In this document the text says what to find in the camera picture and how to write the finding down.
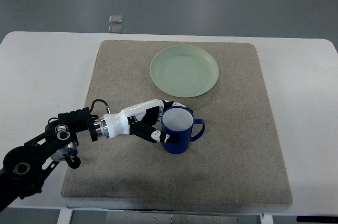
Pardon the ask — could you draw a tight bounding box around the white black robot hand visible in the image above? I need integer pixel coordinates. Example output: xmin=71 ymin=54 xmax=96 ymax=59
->
xmin=94 ymin=99 xmax=186 ymax=143

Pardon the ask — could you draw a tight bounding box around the lower floor socket plate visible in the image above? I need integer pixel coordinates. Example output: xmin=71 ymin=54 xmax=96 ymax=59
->
xmin=108 ymin=25 xmax=123 ymax=34

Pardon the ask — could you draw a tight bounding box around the blue enamel cup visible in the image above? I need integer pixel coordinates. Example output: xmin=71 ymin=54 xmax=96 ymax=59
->
xmin=161 ymin=106 xmax=205 ymax=154

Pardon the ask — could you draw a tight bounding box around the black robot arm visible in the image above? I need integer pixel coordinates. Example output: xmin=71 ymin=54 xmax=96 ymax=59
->
xmin=1 ymin=107 xmax=101 ymax=210

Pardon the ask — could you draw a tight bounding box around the metal table frame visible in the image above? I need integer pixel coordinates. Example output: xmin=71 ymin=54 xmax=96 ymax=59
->
xmin=57 ymin=208 xmax=275 ymax=223

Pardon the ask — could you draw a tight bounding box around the upper floor socket plate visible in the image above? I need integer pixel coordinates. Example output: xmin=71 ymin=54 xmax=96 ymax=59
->
xmin=109 ymin=14 xmax=123 ymax=24

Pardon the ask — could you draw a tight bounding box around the beige fabric mat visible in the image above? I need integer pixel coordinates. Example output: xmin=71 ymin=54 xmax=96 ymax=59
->
xmin=61 ymin=42 xmax=292 ymax=212

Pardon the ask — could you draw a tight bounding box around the light green plate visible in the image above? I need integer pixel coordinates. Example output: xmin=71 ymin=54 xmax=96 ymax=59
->
xmin=150 ymin=44 xmax=219 ymax=98

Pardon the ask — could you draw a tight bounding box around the floor socket plate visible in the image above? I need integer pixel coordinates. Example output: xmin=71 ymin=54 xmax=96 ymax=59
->
xmin=109 ymin=14 xmax=123 ymax=24
xmin=108 ymin=25 xmax=123 ymax=34

